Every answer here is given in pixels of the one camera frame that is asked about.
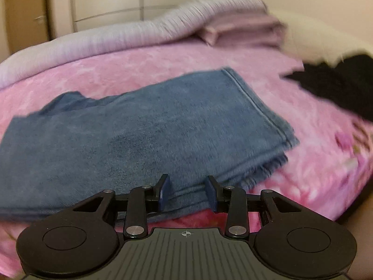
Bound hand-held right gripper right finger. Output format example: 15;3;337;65
205;175;302;240

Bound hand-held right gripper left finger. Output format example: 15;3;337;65
72;174;171;240

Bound blue denim jeans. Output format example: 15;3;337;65
0;68;300;223

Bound pink fleece blanket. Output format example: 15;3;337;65
0;36;373;275

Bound grey ribbed duvet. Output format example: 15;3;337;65
0;0;267;90

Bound black cloth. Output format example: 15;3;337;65
281;51;373;121

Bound folded pink pillowcase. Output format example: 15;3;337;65
201;14;288;47

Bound cream blanket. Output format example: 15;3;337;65
268;9;373;68

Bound wooden door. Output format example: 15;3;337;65
4;0;52;54

